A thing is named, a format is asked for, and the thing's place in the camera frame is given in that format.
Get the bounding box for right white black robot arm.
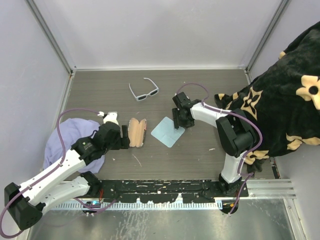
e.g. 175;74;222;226
172;92;263;197

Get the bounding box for white rectangular sunglasses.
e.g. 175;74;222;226
128;77;160;102

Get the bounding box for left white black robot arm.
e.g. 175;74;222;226
3;121;130;231

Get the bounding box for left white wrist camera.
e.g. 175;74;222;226
97;111;119;125

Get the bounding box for aluminium frame post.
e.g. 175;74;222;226
25;0;77;75
244;0;291;75

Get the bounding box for slotted white cable duct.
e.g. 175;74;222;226
52;199;223;211

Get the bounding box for black paint-splattered base plate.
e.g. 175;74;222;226
85;179;239;204

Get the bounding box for black floral plush blanket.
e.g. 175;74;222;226
214;23;320;173

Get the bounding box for right aluminium frame post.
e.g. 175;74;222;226
244;0;291;75

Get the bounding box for light blue cleaning cloth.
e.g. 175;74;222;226
151;116;185;148

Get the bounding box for lavender crumpled cloth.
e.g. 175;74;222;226
43;118;105;174

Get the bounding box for left aluminium frame post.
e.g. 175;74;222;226
25;0;77;75

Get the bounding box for flag print glasses case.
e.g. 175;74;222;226
128;118;147;148

